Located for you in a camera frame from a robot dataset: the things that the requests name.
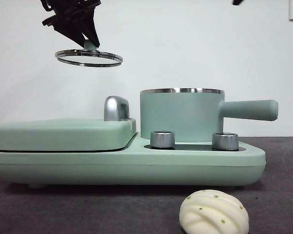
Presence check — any glass lid with green knob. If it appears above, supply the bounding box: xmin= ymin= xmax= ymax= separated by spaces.
xmin=55 ymin=40 xmax=124 ymax=67

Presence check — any pleated bun with green specks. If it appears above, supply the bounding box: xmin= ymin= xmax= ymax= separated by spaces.
xmin=179 ymin=189 xmax=250 ymax=234

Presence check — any mint green steamer pot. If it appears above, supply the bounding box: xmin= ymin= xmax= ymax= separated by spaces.
xmin=139 ymin=87 xmax=279 ymax=143

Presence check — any mint green griddle cover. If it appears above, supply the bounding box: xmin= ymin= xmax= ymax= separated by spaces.
xmin=0 ymin=117 xmax=138 ymax=152

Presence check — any silver control knob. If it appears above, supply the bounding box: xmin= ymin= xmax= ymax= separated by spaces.
xmin=150 ymin=131 xmax=176 ymax=149
xmin=212 ymin=132 xmax=240 ymax=150

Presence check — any mint green breakfast cooker base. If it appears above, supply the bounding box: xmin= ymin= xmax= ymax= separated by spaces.
xmin=0 ymin=131 xmax=267 ymax=190

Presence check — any silver griddle cover handle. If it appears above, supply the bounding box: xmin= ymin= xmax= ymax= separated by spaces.
xmin=104 ymin=96 xmax=131 ymax=122

